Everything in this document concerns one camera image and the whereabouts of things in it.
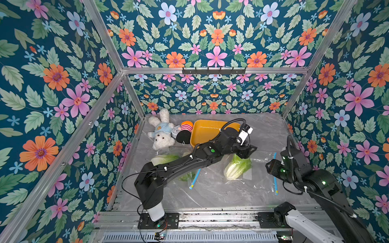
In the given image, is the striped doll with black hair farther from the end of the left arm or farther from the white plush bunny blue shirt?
the end of the left arm

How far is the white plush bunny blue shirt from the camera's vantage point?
0.97 meters

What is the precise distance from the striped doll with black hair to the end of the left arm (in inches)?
16.4

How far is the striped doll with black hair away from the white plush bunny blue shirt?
0.15 ft

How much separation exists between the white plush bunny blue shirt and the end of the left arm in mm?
506

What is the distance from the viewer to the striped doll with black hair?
999 mm

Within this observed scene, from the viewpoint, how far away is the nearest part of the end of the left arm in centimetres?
56
